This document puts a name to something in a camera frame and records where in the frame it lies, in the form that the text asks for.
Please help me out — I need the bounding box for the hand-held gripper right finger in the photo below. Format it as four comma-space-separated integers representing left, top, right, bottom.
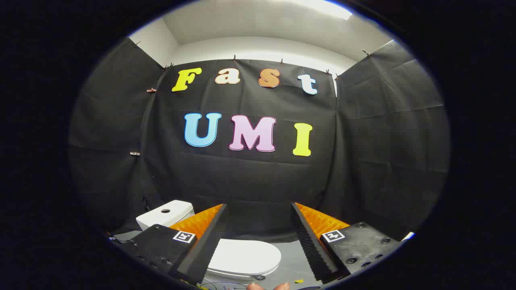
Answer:
291, 202, 404, 282

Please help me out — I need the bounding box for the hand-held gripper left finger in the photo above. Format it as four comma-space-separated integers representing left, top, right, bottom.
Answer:
117, 203, 229, 287

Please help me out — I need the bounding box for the white toilet lid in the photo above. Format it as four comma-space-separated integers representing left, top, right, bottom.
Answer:
207, 239, 282, 278

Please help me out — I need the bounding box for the white toilet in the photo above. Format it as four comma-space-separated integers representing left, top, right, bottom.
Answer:
136, 200, 282, 281

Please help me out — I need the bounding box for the black backdrop cloth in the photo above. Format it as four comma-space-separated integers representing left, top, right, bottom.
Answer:
69, 37, 451, 242

